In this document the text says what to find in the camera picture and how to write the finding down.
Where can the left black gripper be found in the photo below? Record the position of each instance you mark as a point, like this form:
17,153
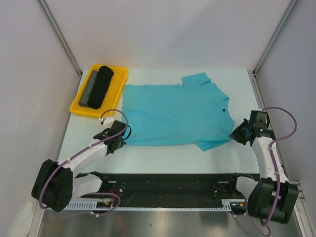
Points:
122,142

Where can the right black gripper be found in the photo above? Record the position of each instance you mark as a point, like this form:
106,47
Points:
235,134

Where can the turquoise t-shirt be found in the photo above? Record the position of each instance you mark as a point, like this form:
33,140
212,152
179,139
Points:
193,112

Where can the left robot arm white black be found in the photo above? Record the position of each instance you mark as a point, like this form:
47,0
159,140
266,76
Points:
57,182

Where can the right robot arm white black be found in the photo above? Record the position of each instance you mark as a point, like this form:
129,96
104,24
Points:
272,197

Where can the yellow plastic tray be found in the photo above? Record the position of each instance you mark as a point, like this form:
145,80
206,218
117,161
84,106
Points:
112,96

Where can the rolled grey t-shirt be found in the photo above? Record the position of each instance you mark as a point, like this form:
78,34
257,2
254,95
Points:
88,88

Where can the rolled black t-shirt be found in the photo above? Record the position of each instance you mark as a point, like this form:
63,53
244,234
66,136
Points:
100,88

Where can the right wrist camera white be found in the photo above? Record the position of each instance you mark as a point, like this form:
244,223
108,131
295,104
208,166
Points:
259,119

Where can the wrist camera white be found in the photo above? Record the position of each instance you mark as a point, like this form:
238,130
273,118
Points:
106,121
259,119

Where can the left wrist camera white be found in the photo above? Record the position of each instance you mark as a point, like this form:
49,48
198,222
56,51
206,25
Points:
106,121

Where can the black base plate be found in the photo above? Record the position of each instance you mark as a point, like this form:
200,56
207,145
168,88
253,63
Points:
168,190

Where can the grey slotted cable duct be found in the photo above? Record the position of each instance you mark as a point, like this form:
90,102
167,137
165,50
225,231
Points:
225,205

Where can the right aluminium frame post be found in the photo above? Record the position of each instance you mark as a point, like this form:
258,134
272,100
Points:
276,34

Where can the aluminium frame post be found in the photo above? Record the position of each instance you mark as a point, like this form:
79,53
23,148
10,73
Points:
48,14
276,34

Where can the left aluminium frame post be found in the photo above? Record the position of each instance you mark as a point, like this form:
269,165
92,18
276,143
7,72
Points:
48,14

